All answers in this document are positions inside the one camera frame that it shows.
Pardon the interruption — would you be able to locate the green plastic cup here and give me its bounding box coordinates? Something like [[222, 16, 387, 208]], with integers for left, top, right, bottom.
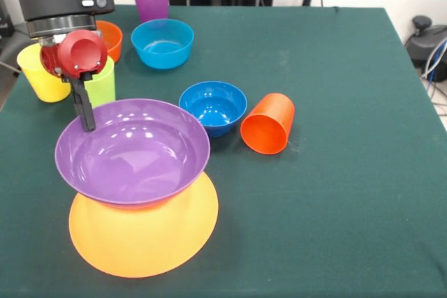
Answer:
[[83, 55, 117, 110]]

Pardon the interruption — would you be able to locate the dark blue plastic bowl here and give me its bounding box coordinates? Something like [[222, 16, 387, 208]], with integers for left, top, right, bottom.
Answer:
[[178, 80, 249, 139]]

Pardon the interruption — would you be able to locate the tangle of floor cables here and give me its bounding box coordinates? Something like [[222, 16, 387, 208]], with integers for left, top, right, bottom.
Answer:
[[420, 39, 447, 117]]

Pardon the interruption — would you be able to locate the orange-red plastic bowl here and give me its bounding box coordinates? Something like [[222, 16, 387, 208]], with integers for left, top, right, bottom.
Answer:
[[94, 20, 124, 64]]

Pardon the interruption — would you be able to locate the purple plastic bowl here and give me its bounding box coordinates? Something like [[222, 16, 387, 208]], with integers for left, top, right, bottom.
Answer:
[[54, 98, 212, 206]]

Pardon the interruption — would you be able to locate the red plastic cup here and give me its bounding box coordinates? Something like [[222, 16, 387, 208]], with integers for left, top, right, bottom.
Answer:
[[240, 92, 296, 156]]

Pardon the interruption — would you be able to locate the yellow plastic cup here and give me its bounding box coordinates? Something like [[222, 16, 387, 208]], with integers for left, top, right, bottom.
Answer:
[[16, 43, 72, 103]]

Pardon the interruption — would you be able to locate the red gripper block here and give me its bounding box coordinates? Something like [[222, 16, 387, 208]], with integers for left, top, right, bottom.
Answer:
[[39, 29, 109, 133]]

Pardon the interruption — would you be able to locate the large yellow plastic bowl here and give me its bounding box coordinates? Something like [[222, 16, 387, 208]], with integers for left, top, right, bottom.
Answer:
[[68, 170, 220, 279]]

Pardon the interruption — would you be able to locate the purple plastic cup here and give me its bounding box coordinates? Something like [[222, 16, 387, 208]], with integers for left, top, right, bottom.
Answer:
[[131, 0, 170, 24]]

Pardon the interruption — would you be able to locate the dark green tablecloth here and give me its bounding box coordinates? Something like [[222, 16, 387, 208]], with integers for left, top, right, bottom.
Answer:
[[0, 3, 447, 298]]

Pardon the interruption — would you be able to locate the light blue plastic bowl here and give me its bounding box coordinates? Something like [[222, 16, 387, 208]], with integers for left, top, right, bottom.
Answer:
[[131, 18, 195, 70]]

